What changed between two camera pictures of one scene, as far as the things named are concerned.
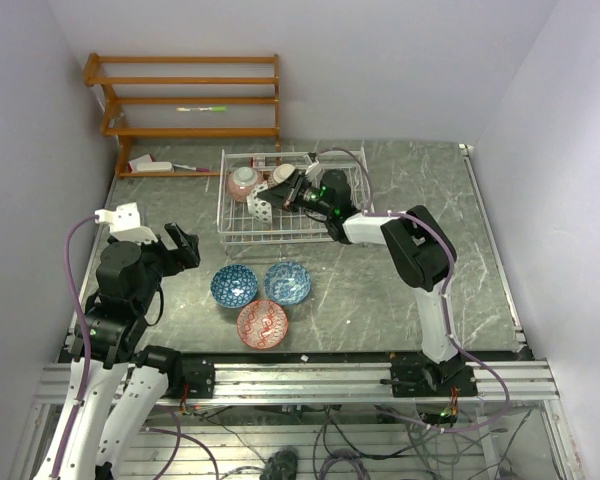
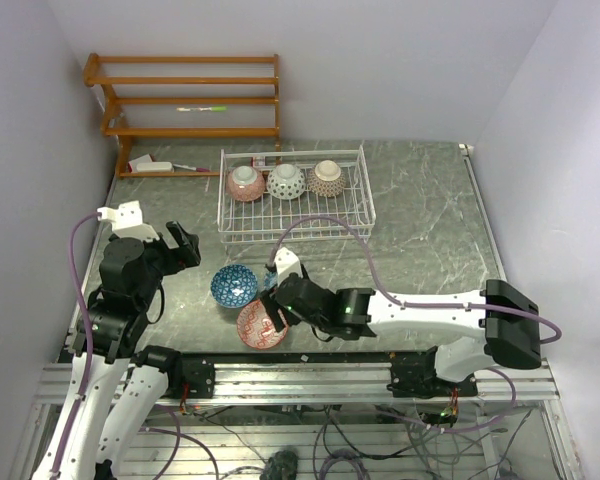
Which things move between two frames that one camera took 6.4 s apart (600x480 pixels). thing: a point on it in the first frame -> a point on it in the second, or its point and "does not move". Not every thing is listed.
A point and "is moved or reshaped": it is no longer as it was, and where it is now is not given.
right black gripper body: x=305 y=195 -> x=321 y=323
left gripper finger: x=190 y=249 does not move
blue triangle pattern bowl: x=234 y=286 does not move
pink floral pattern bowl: x=240 y=181 does not move
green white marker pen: x=213 y=109 does not move
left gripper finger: x=174 y=232 does not move
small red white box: x=257 y=162 does not move
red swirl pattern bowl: x=262 y=324 does not move
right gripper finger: x=277 y=195 -> x=274 y=310
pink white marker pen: x=197 y=169 does not move
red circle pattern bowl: x=260 y=207 is moved or reshaped
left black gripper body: x=159 y=259 does not move
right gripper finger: x=301 y=173 -> x=321 y=334
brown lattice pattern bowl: x=279 y=174 is moved or reshaped
